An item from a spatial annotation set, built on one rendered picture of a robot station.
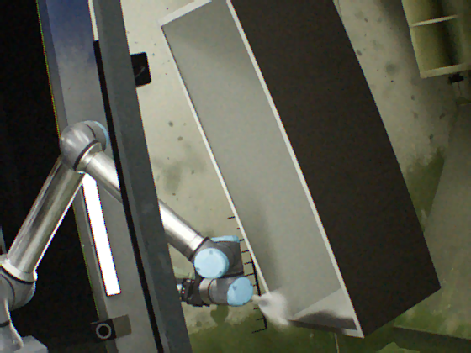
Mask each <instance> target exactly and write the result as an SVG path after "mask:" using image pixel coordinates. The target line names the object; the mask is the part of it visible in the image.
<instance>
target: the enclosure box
mask: <svg viewBox="0 0 471 353"><path fill-rule="evenodd" d="M156 24H157V28H158V29H159V31H160V34H161V38H162V40H163V42H164V44H165V46H166V48H167V53H168V54H169V56H170V58H171V60H172V65H173V67H174V69H175V71H176V73H177V76H178V80H179V81H180V84H181V85H182V88H183V91H184V93H185V94H186V99H187V101H188V104H189V106H190V108H191V110H192V112H193V115H194V117H195V121H196V124H197V125H198V128H199V131H200V133H201V135H202V137H203V139H204V142H205V144H206V146H207V148H208V152H209V156H210V158H211V160H212V162H213V164H214V168H215V170H216V172H217V174H218V176H219V178H220V181H221V183H222V186H223V188H224V189H225V193H226V197H227V199H228V201H229V203H230V206H231V209H232V211H233V213H234V215H235V218H236V220H237V223H238V224H239V227H240V229H241V232H242V234H243V236H244V241H245V242H246V245H247V247H248V250H249V251H250V254H251V256H252V259H253V260H254V263H255V265H256V268H257V272H258V274H259V277H260V278H261V280H262V283H263V285H264V287H265V289H266V291H268V290H269V289H271V288H273V287H276V286H278V285H280V284H282V283H284V282H290V281H292V280H294V279H296V278H299V277H304V278H307V280H308V281H309V283H310V305H309V310H308V314H307V317H306V318H305V319H303V320H302V321H295V320H292V319H291V322H292V324H293V326H297V327H301V328H303V327H305V328H308V329H315V330H323V331H325V332H330V333H331V332H333V333H338V334H340V335H350V336H357V337H362V338H365V337H366V336H368V335H369V334H371V333H372V332H374V331H375V330H377V329H380V328H381V327H382V326H384V325H385V324H387V323H388V322H389V321H391V320H392V319H395V318H397V317H399V316H400V315H401V314H402V313H404V312H406V311H407V310H408V309H410V308H412V307H414V306H416V305H417V304H418V303H420V302H421V301H423V300H424V299H425V298H428V297H429V296H430V295H432V294H434V293H435V292H437V291H438V290H439V289H441V286H440V282H439V280H438V278H437V273H436V270H435V267H434V265H433V263H432V258H431V256H430V251H429V250H428V247H427V245H426V240H425V237H424V234H423V231H422V229H421V224H420V222H419V220H418V218H417V214H416V211H415V208H414V206H413V202H412V200H411V197H410V194H409V189H408V188H407V186H406V184H405V179H404V176H403V174H402V171H401V169H400V166H399V163H398V159H397V158H396V155H395V153H394V149H393V148H392V145H391V141H390V138H389V136H388V133H387V131H386V128H385V127H384V123H383V120H382V118H381V115H380V112H379V110H378V107H377V105H376V102H375V101H374V98H373V95H372V93H371V91H370V89H369V86H368V82H367V79H366V77H365V75H364V73H363V69H362V67H361V65H360V63H359V60H358V58H357V56H356V53H355V50H354V49H353V47H352V44H351V41H350V40H349V37H348V36H347V32H346V30H345V28H344V25H343V24H342V21H341V17H340V14H339V13H338V11H337V8H336V5H335V4H334V2H333V0H196V1H194V2H192V3H189V4H188V5H186V6H184V7H182V8H180V9H178V10H176V11H174V12H172V13H170V14H168V15H167V16H166V17H163V18H160V19H159V20H157V21H156Z"/></svg>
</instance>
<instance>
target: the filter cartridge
mask: <svg viewBox="0 0 471 353"><path fill-rule="evenodd" d="M401 1H402V4H403V9H404V12H405V16H406V19H407V22H408V25H409V28H410V34H411V39H412V43H413V47H414V51H415V57H416V59H417V64H418V66H419V70H420V72H419V73H420V77H421V79H424V78H428V77H432V76H440V75H443V74H444V75H448V76H449V75H450V76H451V75H452V77H450V82H452V83H455V82H456V83H457V85H458V94H459V96H460V95H462V93H461V90H460V86H459V82H460V81H463V75H461V76H460V75H459V74H458V73H460V74H461V73H462V72H464V71H465V70H467V71H468V70H471V0H401Z"/></svg>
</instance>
